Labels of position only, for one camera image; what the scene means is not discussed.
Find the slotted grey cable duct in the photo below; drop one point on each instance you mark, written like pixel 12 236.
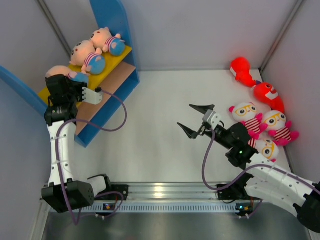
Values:
pixel 168 207

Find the red plush monster toy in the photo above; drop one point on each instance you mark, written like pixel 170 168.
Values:
pixel 240 68

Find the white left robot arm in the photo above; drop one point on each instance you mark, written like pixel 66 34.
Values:
pixel 66 190

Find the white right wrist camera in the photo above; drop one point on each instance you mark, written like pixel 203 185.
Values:
pixel 211 119

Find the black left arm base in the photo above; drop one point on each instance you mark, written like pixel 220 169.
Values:
pixel 113 193

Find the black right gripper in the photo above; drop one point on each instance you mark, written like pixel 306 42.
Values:
pixel 192 134

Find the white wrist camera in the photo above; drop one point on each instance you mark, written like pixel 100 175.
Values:
pixel 211 119
pixel 91 97

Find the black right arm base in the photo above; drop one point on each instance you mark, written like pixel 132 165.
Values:
pixel 234 192

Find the pig doll blue pants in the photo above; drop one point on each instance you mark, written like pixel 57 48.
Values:
pixel 88 58

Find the pig doll black hair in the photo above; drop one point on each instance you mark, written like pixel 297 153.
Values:
pixel 67 72

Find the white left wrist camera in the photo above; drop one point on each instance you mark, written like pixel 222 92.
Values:
pixel 91 97

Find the aluminium mounting rail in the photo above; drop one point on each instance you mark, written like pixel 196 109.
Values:
pixel 170 191

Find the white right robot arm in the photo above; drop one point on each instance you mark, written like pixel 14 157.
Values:
pixel 260 177

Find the blue wooden toy shelf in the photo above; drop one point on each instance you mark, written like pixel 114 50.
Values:
pixel 120 76

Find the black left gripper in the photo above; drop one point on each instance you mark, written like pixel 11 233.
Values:
pixel 78 85

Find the white panda doll yellow glasses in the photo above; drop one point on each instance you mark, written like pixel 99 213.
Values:
pixel 248 114

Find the red plush monster white mouth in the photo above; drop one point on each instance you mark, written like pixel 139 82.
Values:
pixel 267 94

